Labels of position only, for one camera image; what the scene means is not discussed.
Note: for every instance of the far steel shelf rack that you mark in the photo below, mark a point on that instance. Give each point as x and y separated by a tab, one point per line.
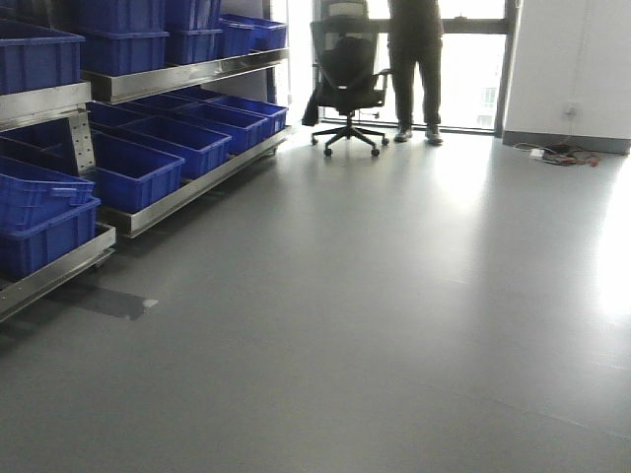
119	89

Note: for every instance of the steel shelf rack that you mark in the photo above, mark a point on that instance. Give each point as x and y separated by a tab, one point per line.
119	89
68	103

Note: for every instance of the near steel shelf rack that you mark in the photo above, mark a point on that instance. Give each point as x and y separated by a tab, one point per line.
68	103

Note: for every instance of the black office chair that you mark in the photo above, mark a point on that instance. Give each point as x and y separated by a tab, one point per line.
345	57

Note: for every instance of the standing person dark clothes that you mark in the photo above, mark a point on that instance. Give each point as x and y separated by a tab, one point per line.
415	43

